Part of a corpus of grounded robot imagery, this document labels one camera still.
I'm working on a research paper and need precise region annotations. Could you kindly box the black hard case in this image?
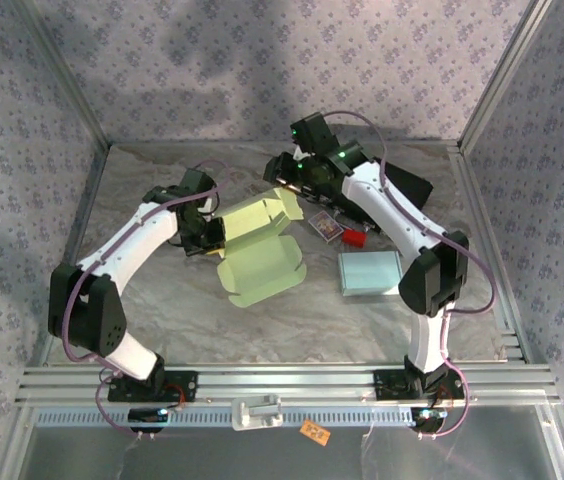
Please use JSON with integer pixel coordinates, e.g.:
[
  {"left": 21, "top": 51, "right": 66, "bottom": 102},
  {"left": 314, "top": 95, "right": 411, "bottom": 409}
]
[{"left": 306, "top": 144, "right": 435, "bottom": 237}]

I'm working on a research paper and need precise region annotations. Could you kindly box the purple card pack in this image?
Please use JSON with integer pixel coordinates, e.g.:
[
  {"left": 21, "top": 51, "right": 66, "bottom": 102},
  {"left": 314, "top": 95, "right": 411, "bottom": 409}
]
[{"left": 308, "top": 209, "right": 342, "bottom": 244}]

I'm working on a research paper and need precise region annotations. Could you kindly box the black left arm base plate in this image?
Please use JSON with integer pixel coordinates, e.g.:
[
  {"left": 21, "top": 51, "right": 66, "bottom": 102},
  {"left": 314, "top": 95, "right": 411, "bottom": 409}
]
[{"left": 107, "top": 368, "right": 199, "bottom": 404}]

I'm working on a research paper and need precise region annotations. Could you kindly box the thin red wire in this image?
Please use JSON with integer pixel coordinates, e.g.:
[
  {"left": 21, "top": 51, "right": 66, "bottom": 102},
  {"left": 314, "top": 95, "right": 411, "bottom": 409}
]
[
  {"left": 429, "top": 385, "right": 456, "bottom": 410},
  {"left": 161, "top": 383, "right": 187, "bottom": 411}
]

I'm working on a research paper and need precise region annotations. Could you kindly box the small red tag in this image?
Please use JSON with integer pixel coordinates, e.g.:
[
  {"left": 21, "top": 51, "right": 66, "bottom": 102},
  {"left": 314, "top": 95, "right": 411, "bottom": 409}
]
[{"left": 341, "top": 227, "right": 367, "bottom": 248}]

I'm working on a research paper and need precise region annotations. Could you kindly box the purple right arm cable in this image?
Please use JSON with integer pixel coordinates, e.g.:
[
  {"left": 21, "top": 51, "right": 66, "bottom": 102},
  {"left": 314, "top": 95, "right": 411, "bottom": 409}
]
[{"left": 324, "top": 110, "right": 498, "bottom": 442}]

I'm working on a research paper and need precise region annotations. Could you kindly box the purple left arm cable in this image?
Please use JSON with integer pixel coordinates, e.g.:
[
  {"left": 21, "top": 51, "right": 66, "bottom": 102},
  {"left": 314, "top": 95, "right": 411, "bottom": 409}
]
[{"left": 60, "top": 159, "right": 231, "bottom": 442}]

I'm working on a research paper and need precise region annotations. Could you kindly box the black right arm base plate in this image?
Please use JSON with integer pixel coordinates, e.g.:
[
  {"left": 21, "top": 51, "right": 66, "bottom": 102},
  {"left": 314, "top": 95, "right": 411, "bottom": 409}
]
[{"left": 374, "top": 368, "right": 466, "bottom": 402}]

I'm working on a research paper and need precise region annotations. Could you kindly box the aluminium frame post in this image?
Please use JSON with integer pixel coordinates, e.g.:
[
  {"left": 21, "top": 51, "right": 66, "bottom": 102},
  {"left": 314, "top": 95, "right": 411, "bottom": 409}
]
[
  {"left": 459, "top": 0, "right": 556, "bottom": 151},
  {"left": 11, "top": 0, "right": 113, "bottom": 151}
]

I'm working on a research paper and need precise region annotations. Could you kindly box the grey metal sheet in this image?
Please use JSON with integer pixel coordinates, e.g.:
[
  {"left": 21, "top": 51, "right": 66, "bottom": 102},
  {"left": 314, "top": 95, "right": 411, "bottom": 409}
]
[{"left": 21, "top": 424, "right": 564, "bottom": 480}]

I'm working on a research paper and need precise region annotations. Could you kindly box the light blue paper box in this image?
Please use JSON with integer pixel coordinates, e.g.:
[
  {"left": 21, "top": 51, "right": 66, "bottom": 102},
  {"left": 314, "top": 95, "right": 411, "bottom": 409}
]
[{"left": 337, "top": 249, "right": 404, "bottom": 299}]

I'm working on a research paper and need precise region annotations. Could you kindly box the pale green paper box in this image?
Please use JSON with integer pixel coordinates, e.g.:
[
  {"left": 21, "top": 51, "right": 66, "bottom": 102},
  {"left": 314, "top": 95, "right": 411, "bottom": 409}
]
[{"left": 215, "top": 187, "right": 309, "bottom": 308}]

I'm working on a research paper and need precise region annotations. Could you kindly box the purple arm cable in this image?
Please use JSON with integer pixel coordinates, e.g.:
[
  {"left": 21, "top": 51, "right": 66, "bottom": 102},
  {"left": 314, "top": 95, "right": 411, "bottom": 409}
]
[
  {"left": 324, "top": 110, "right": 498, "bottom": 442},
  {"left": 60, "top": 159, "right": 231, "bottom": 442}
]

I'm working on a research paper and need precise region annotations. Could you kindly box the white plastic bracket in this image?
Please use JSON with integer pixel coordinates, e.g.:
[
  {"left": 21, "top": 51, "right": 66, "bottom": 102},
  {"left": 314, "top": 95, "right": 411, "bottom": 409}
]
[{"left": 230, "top": 393, "right": 284, "bottom": 432}]

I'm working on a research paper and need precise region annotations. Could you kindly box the grey slotted cable duct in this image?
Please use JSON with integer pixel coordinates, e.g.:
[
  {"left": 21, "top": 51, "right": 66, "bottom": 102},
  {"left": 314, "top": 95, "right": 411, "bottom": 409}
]
[{"left": 34, "top": 405, "right": 413, "bottom": 429}]

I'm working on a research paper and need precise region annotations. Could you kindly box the orange sticker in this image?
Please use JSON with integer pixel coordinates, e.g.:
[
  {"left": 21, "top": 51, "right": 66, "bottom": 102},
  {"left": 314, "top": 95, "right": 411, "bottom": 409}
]
[{"left": 299, "top": 419, "right": 331, "bottom": 446}]

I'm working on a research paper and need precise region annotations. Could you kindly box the aluminium mounting rail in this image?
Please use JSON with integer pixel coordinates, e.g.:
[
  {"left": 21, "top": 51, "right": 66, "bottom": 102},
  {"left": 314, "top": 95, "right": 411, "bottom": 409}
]
[{"left": 14, "top": 363, "right": 561, "bottom": 407}]

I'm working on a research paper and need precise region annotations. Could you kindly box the small black controller box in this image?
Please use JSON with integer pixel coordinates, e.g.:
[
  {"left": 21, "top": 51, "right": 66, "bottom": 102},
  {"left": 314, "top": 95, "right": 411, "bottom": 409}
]
[
  {"left": 410, "top": 407, "right": 448, "bottom": 433},
  {"left": 128, "top": 407, "right": 170, "bottom": 434}
]

